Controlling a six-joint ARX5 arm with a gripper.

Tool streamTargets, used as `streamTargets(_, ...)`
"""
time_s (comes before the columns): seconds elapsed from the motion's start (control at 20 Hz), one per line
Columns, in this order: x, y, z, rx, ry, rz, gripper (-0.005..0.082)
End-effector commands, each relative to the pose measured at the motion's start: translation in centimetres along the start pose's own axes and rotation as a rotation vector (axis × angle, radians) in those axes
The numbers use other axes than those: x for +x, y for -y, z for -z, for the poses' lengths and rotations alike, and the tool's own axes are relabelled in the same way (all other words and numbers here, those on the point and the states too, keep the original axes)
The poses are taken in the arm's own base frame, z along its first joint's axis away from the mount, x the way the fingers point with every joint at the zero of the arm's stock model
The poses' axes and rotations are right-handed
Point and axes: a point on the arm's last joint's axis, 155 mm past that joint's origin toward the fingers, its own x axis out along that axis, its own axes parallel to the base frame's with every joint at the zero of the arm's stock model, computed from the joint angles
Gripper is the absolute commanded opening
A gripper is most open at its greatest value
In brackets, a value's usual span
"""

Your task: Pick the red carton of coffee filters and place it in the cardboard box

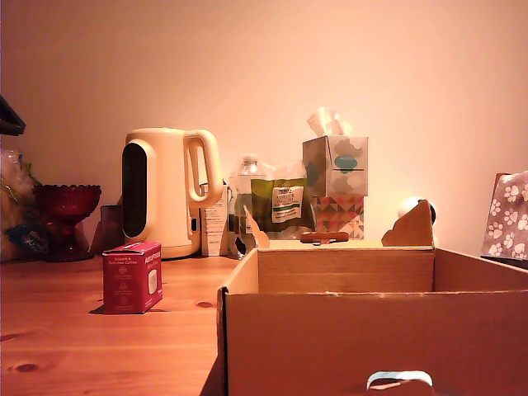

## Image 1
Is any red coffee filter carton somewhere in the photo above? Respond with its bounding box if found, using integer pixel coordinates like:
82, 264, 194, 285
101, 241, 163, 315

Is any small white printed carton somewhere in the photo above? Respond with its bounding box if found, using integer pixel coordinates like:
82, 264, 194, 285
200, 185, 230, 257

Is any triangle-pattern tissue box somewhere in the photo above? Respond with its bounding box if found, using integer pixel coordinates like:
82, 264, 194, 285
311, 195, 366, 242

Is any grey cloud-print tissue box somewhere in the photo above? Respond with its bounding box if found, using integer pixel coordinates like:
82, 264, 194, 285
302, 134, 369, 198

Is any large brown cardboard box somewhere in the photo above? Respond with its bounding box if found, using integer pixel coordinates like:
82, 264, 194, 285
200, 199, 528, 396

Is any green snack packet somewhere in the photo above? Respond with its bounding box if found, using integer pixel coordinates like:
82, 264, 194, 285
250, 177, 317, 241

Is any clear plastic water bottle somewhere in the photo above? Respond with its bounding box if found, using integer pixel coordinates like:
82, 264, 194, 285
228, 154, 269, 259

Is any cream electric kettle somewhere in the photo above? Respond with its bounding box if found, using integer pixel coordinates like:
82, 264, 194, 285
120, 127, 226, 261

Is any dark glass tumbler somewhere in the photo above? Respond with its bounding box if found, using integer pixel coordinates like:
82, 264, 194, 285
100, 205, 125, 255

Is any red glass footed bowl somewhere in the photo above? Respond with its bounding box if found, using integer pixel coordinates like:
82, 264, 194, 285
32, 183, 102, 263

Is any dark blue tag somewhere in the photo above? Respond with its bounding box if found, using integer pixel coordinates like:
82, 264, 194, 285
4, 224, 53, 255

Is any grey paw-print cloth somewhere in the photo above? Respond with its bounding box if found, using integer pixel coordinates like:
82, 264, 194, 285
480, 170, 528, 262

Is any clear plastic bag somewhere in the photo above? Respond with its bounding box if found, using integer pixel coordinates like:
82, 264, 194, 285
0, 148, 43, 262

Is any dark shelf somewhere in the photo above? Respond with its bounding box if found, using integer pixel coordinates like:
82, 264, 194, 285
0, 95, 26, 136

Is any brown wooden handle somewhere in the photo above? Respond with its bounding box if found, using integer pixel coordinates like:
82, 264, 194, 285
299, 231, 351, 246

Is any small white round camera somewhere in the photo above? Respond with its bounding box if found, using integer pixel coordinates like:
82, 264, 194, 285
396, 196, 438, 226

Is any white strap handle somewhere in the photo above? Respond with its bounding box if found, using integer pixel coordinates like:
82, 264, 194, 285
365, 370, 435, 392

